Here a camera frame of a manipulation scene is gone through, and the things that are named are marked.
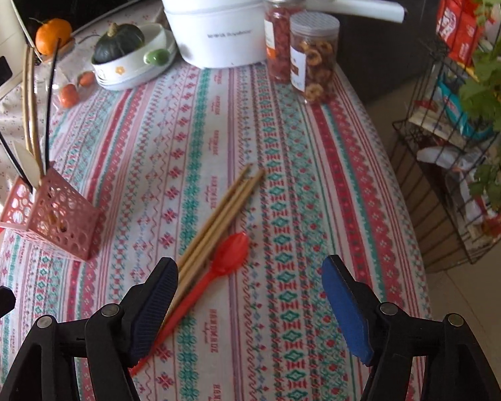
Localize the jar of dried fruit rings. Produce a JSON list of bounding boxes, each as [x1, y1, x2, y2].
[[290, 11, 340, 103]]

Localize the white electric cooking pot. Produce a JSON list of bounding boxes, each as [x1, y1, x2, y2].
[[151, 0, 408, 70]]

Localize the cream air fryer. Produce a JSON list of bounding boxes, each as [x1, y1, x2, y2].
[[0, 0, 26, 100]]

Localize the black chopstick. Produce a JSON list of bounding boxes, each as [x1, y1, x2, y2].
[[43, 38, 61, 176], [0, 130, 33, 191]]

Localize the large orange with stem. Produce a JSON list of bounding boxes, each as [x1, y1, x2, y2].
[[29, 17, 72, 57]]

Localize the patterned striped tablecloth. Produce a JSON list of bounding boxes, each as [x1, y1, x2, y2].
[[0, 62, 430, 400]]

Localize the glass jar with wooden lid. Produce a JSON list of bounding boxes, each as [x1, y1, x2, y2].
[[34, 38, 97, 110]]

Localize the black chopstick left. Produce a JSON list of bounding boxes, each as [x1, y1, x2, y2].
[[0, 130, 33, 191]]

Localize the jar of red dried fruit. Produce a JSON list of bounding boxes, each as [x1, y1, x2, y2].
[[262, 0, 306, 83]]

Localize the black wire storage rack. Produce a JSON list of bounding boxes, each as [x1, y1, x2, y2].
[[391, 0, 501, 272]]

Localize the wooden chopstick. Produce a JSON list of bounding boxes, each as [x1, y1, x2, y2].
[[167, 168, 266, 315], [177, 164, 252, 271], [21, 44, 33, 154], [30, 50, 43, 176], [179, 178, 249, 284]]

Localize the dark green pumpkin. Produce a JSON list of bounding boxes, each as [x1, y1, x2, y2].
[[92, 23, 145, 64]]

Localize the black chopstick right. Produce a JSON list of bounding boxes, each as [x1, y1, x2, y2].
[[43, 38, 61, 176]]

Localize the red plastic spoon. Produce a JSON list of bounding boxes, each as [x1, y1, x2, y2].
[[130, 232, 249, 377]]

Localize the pink perforated utensil holder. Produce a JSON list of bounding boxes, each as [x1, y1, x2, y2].
[[0, 169, 100, 261]]

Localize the white bowl with green handle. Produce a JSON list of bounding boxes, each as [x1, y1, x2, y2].
[[92, 23, 177, 91]]

